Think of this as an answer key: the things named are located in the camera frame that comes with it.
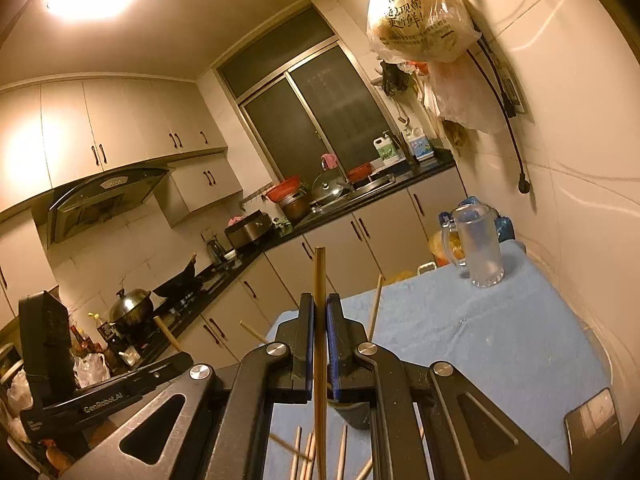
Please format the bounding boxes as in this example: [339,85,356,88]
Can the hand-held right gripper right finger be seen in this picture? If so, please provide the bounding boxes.
[326,294,573,480]

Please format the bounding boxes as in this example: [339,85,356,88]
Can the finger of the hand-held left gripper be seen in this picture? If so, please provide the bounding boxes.
[37,351,195,433]

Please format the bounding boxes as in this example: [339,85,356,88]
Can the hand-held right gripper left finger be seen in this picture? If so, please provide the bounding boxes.
[60,294,315,480]

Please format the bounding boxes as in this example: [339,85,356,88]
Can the long wooden chopstick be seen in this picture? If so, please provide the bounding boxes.
[314,246,329,480]
[153,316,182,354]

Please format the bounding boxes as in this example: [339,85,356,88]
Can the bunch of wooden chopsticks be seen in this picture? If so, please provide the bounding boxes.
[239,274,384,480]

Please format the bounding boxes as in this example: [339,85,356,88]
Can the dark round chopstick holder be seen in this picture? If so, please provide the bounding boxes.
[327,382,374,431]

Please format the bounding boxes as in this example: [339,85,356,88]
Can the person's left hand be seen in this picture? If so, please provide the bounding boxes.
[45,417,121,476]

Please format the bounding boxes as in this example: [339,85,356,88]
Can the clear plastic bag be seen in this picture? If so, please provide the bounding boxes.
[72,352,112,389]

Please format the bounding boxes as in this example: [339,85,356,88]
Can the cooking oil bottle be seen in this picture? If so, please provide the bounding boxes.
[87,312,119,357]

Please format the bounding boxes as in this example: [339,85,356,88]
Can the steel pot with lid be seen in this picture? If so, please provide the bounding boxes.
[108,287,154,337]

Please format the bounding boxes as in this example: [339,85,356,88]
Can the white lower kitchen cabinets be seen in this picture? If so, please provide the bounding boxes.
[150,162,469,376]

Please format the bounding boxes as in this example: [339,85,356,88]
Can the white kitchen cabinets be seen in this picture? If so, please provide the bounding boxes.
[150,162,469,376]
[0,76,229,213]

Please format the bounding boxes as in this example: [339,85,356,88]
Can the black wok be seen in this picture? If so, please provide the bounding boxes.
[151,254,207,302]

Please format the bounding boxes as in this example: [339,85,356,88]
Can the brown cooking pot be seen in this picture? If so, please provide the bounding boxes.
[277,192,311,225]

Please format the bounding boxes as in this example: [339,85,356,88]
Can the yellow plastic bag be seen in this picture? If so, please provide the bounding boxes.
[427,230,469,267]

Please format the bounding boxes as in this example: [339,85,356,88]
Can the blue towel mat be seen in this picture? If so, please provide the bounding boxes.
[262,240,615,480]

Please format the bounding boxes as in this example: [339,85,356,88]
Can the black range hood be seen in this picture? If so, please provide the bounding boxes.
[46,166,172,245]

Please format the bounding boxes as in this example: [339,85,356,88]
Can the glass pan lid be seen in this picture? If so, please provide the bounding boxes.
[310,172,347,206]

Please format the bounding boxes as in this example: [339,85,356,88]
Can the red plastic basin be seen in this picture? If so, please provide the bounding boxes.
[263,176,303,202]

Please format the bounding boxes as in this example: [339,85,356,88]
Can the steel sink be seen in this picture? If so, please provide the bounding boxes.
[350,173,396,196]

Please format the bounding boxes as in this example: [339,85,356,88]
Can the red pot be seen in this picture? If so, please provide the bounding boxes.
[346,162,375,185]

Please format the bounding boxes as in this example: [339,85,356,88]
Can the frosted glass mug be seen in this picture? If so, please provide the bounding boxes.
[441,204,506,289]

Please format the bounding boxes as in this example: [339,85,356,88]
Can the green label detergent bottle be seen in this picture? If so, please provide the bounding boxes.
[372,131,401,167]

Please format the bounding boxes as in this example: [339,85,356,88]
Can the blue plastic bag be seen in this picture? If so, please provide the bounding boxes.
[439,197,515,244]

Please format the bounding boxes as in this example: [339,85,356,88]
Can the blue label detergent bottle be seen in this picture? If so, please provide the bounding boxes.
[403,127,435,160]

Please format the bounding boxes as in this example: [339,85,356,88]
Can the white upper kitchen cabinets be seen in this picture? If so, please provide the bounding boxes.
[0,76,229,213]

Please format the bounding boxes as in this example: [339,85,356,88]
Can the dried brown herb bundle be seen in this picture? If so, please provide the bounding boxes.
[444,120,469,152]

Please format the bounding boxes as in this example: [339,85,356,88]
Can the kitchen window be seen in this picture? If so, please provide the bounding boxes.
[214,4,397,182]

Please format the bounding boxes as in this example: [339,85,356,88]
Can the black chair back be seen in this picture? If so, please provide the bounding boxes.
[564,387,624,480]

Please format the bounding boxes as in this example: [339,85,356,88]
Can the black hanging gloves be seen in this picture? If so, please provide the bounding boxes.
[379,60,416,97]

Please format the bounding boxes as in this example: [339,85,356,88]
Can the white plastic bag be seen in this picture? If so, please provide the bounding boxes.
[425,55,508,135]

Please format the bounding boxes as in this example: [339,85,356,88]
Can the clear bag of flatbread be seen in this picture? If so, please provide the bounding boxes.
[366,0,482,63]

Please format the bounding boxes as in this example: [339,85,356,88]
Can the wall rail rack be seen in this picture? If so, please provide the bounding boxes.
[238,182,274,211]

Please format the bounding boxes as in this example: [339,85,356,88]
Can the small white wall cabinet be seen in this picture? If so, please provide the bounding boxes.
[154,156,244,229]

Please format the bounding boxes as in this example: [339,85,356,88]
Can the black power cable with plug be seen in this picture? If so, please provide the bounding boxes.
[467,35,532,196]

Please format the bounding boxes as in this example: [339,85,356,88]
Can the wall power socket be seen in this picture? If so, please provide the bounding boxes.
[500,67,527,116]

